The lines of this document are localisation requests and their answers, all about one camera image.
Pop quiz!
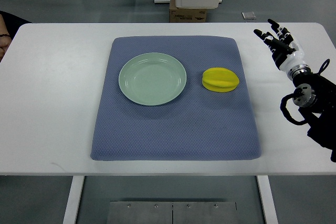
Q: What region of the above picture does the seated person at left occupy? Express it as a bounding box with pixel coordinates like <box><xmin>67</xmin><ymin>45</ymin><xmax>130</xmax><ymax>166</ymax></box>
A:
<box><xmin>1</xmin><ymin>11</ymin><xmax>30</xmax><ymax>60</ymax></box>

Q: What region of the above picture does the metal base plate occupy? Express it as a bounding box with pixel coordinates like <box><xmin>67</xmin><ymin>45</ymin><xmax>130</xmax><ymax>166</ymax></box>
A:
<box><xmin>107</xmin><ymin>201</ymin><xmax>239</xmax><ymax>223</ymax></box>

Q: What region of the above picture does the left white table leg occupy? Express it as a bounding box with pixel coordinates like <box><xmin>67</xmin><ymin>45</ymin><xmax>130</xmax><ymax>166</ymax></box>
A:
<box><xmin>62</xmin><ymin>176</ymin><xmax>85</xmax><ymax>224</ymax></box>

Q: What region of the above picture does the blue textured mat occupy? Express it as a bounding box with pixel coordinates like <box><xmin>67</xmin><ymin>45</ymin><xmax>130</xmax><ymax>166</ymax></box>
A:
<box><xmin>91</xmin><ymin>36</ymin><xmax>261</xmax><ymax>161</ymax></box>

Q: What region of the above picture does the white floor bar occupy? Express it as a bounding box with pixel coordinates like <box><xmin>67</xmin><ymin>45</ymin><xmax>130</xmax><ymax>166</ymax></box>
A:
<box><xmin>154</xmin><ymin>0</ymin><xmax>212</xmax><ymax>9</ymax></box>

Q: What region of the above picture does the light green plate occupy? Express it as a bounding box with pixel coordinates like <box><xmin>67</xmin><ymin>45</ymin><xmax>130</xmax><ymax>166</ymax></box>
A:
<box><xmin>119</xmin><ymin>52</ymin><xmax>187</xmax><ymax>106</ymax></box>

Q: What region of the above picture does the brown cardboard box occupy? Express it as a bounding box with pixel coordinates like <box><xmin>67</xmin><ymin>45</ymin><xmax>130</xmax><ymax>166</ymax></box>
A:
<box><xmin>169</xmin><ymin>0</ymin><xmax>207</xmax><ymax>23</ymax></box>

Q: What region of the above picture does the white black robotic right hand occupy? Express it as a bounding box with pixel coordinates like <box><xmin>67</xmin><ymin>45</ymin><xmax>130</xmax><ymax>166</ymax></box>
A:
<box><xmin>254</xmin><ymin>19</ymin><xmax>308</xmax><ymax>80</ymax></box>

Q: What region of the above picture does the white table leg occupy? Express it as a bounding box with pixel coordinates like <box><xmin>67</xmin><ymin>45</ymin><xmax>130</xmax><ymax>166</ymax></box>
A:
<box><xmin>62</xmin><ymin>176</ymin><xmax>85</xmax><ymax>224</ymax></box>
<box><xmin>256</xmin><ymin>175</ymin><xmax>279</xmax><ymax>224</ymax></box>

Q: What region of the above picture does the yellow starfruit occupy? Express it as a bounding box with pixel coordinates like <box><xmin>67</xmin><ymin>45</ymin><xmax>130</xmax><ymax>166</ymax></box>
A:
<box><xmin>202</xmin><ymin>67</ymin><xmax>240</xmax><ymax>93</ymax></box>

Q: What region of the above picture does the small grey floor plate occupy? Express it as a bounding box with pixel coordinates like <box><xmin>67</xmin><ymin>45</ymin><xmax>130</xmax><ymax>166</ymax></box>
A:
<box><xmin>242</xmin><ymin>12</ymin><xmax>256</xmax><ymax>20</ymax></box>

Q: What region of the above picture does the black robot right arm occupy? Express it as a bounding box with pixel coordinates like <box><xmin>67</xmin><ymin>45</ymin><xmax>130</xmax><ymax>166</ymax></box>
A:
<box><xmin>280</xmin><ymin>59</ymin><xmax>335</xmax><ymax>162</ymax></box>

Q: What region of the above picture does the right white table leg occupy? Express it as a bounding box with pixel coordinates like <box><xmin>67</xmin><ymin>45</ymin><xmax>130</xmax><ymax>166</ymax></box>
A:
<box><xmin>256</xmin><ymin>175</ymin><xmax>279</xmax><ymax>224</ymax></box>

